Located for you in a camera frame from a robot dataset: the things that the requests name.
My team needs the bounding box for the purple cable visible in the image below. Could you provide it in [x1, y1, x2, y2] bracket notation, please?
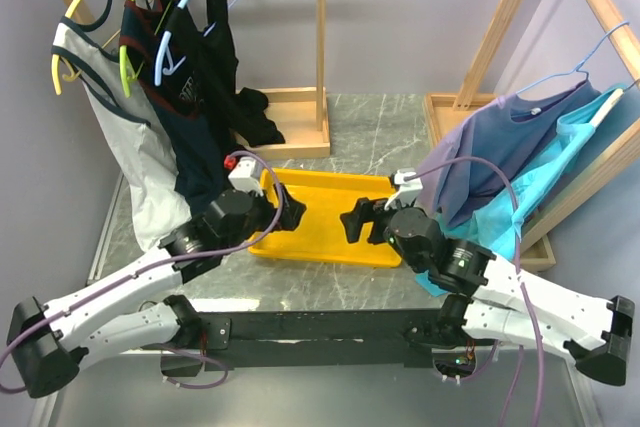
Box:
[0, 149, 287, 393]
[407, 156, 547, 427]

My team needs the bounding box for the light blue hanger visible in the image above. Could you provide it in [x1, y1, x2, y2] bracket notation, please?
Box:
[153, 0, 239, 87]

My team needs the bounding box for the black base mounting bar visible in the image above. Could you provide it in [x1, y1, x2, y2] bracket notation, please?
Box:
[166, 309, 473, 368]

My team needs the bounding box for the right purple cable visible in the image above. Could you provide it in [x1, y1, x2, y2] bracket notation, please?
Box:
[407, 156, 547, 427]

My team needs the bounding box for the right wooden clothes rack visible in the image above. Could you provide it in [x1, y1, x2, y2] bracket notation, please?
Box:
[421, 0, 639, 273]

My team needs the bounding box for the green hanger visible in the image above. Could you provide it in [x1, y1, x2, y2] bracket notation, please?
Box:
[118, 0, 172, 98]

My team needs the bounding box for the cyan shirt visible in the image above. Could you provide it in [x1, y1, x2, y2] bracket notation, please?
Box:
[415, 84, 632, 296]

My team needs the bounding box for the wooden clothes rack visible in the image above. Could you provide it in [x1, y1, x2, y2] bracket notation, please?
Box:
[63, 0, 331, 160]
[421, 0, 639, 273]

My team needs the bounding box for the purple blue shirt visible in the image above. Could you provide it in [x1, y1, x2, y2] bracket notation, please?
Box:
[414, 79, 601, 228]

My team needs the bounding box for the navy jersey tank top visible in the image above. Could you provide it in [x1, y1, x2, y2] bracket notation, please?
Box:
[131, 0, 227, 214]

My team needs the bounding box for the white tank top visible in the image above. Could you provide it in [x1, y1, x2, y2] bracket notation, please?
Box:
[51, 0, 191, 251]

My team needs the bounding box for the wooden hanger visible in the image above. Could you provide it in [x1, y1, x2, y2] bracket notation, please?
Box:
[589, 79, 639, 128]

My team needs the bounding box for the blue wire hanger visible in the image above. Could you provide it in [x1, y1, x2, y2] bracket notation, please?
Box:
[514, 20, 631, 96]

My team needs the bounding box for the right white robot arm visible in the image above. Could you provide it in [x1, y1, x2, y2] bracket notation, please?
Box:
[340, 198, 635, 386]

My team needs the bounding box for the black tank top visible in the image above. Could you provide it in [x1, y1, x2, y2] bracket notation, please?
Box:
[171, 0, 285, 147]

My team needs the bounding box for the yellow plastic tray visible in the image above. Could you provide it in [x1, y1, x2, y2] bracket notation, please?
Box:
[249, 168, 401, 268]

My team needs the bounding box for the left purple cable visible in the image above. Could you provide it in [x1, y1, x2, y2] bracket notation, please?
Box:
[0, 149, 287, 393]

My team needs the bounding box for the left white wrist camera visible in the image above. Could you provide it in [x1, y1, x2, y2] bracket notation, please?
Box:
[224, 156, 264, 196]

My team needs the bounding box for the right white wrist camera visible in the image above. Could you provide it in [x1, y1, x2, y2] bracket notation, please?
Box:
[384, 168, 422, 211]

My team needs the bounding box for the left wooden clothes rack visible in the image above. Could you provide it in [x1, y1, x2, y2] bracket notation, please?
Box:
[63, 0, 331, 160]

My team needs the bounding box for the yellow hanger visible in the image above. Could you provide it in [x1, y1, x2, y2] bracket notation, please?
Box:
[50, 0, 121, 96]

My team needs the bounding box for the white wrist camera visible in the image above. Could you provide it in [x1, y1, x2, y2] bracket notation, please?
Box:
[384, 168, 422, 211]
[224, 156, 264, 196]

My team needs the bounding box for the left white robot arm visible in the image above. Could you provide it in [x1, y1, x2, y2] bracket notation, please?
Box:
[1, 184, 307, 399]

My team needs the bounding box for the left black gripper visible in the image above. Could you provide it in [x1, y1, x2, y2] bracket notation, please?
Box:
[221, 182, 305, 256]

